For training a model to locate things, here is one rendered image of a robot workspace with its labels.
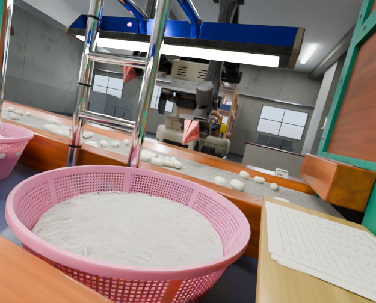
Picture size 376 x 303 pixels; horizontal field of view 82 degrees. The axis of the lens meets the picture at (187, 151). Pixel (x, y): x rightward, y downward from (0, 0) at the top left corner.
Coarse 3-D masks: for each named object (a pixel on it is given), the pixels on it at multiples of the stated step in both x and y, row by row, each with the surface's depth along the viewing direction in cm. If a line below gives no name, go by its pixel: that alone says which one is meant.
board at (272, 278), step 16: (304, 208) 35; (352, 224) 32; (272, 272) 16; (288, 272) 16; (256, 288) 15; (272, 288) 14; (288, 288) 15; (304, 288) 15; (320, 288) 15; (336, 288) 16
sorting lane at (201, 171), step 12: (12, 120) 78; (24, 120) 84; (36, 120) 91; (108, 144) 73; (120, 144) 78; (168, 156) 76; (168, 168) 58; (180, 168) 61; (192, 168) 64; (204, 168) 69; (216, 168) 73; (228, 180) 59; (240, 180) 63; (252, 180) 67; (252, 192) 52; (264, 192) 55; (276, 192) 58; (288, 192) 61; (300, 192) 65; (300, 204) 51; (312, 204) 54
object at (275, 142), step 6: (258, 138) 701; (264, 138) 696; (270, 138) 673; (276, 138) 654; (282, 138) 649; (264, 144) 665; (270, 144) 660; (276, 144) 655; (282, 144) 683; (288, 144) 678; (288, 150) 647
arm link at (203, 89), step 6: (198, 84) 70; (204, 84) 70; (210, 84) 70; (198, 90) 69; (204, 90) 68; (210, 90) 68; (198, 96) 71; (204, 96) 69; (210, 96) 70; (198, 102) 72; (204, 102) 71; (210, 102) 72; (216, 102) 77; (216, 108) 79
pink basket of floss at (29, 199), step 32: (32, 192) 25; (64, 192) 30; (160, 192) 39; (192, 192) 38; (32, 224) 24; (224, 224) 31; (64, 256) 14; (224, 256) 18; (96, 288) 15; (128, 288) 15; (160, 288) 16; (192, 288) 18
